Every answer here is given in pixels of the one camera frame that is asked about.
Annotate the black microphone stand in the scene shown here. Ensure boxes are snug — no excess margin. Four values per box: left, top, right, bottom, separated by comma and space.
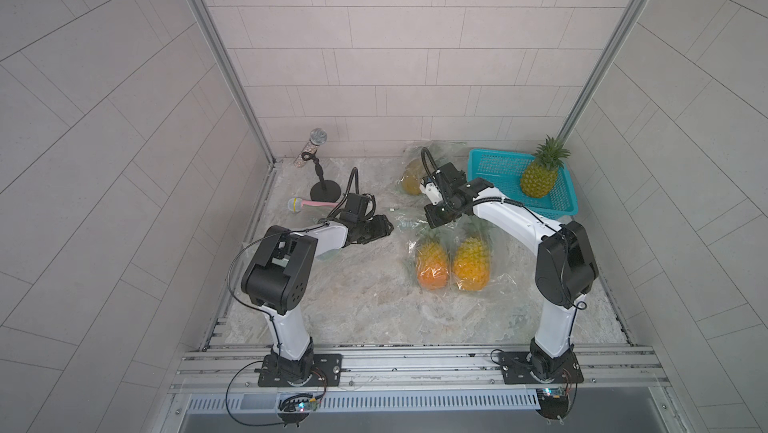
301, 152, 341, 203

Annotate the yellow pineapple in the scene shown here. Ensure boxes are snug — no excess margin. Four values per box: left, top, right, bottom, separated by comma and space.
452, 231, 491, 292

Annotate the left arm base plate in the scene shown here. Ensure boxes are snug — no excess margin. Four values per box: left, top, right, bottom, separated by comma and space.
258, 352, 343, 388

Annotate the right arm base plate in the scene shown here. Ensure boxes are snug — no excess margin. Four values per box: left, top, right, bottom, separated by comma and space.
491, 350, 584, 385

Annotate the far bagged pineapple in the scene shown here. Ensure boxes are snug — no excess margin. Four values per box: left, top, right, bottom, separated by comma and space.
400, 159, 426, 196

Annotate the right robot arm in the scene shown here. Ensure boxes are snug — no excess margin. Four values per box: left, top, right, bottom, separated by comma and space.
420, 148, 599, 385

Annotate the glitter silver microphone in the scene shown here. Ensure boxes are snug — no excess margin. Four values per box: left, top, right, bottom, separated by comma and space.
294, 128, 328, 168

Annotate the far pineapple zip bag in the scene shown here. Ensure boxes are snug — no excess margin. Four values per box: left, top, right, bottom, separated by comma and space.
395, 140, 468, 196

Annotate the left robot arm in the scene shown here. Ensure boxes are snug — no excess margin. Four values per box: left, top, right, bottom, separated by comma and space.
240, 193, 394, 386

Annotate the circuit board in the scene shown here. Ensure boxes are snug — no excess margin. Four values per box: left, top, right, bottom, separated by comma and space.
277, 394, 322, 426
536, 388, 571, 423

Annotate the left circuit board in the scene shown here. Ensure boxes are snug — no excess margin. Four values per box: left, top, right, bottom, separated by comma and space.
277, 394, 322, 426

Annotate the right circuit board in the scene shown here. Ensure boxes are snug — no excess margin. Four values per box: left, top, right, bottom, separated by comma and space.
536, 388, 571, 423

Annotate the yellow pineapple zip bag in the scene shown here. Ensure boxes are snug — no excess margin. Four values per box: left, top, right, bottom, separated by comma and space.
451, 217, 515, 296

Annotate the teal plastic basket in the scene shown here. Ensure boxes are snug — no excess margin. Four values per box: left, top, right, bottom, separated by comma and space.
467, 149, 579, 220

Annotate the aluminium mounting rail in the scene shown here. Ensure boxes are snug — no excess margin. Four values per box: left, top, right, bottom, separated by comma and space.
170, 345, 669, 393

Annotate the orange pineapple zip bag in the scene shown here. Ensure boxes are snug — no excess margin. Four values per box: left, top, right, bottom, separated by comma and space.
407, 220, 452, 291

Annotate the orange pineapple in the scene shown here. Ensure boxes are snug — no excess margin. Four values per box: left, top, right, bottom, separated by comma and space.
416, 238, 450, 290

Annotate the zip-top bag green pineapple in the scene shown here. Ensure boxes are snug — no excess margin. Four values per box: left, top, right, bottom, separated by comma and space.
312, 231, 347, 258

